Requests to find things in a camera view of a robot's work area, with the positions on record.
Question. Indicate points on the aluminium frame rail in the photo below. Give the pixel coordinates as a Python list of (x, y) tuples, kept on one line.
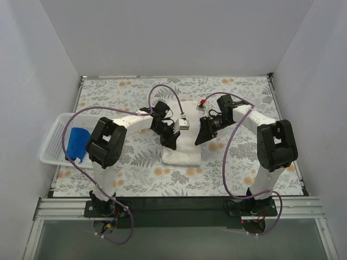
[(181, 228)]

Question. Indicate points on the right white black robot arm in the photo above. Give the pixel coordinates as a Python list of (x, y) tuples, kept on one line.
[(275, 146)]

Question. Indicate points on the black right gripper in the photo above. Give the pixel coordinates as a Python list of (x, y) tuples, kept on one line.
[(207, 127)]

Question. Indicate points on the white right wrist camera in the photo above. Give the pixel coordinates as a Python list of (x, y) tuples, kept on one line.
[(201, 106)]

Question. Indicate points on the white perforated plastic basket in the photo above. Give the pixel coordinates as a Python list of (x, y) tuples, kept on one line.
[(52, 152)]

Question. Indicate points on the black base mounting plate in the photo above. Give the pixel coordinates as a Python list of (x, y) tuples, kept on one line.
[(172, 212)]

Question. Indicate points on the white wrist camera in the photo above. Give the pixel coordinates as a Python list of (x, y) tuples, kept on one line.
[(201, 106), (181, 124)]

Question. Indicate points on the white towel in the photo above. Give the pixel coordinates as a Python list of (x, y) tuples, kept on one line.
[(186, 153)]

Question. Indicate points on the floral patterned table mat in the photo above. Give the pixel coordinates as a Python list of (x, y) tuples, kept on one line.
[(229, 162)]

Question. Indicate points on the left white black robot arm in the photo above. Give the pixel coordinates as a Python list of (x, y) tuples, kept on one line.
[(106, 144)]

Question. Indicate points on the blue microfiber towel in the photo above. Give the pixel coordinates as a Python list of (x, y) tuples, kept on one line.
[(77, 142)]

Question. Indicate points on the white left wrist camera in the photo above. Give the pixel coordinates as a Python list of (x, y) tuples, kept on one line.
[(181, 124)]

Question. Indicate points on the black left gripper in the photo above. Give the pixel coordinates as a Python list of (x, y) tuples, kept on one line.
[(168, 132)]

